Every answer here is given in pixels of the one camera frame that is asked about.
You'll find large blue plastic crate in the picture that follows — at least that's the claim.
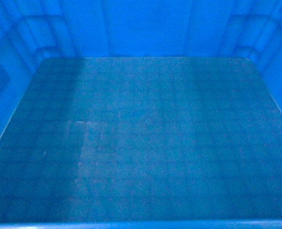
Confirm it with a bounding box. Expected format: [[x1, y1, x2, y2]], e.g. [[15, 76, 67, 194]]
[[0, 0, 282, 229]]

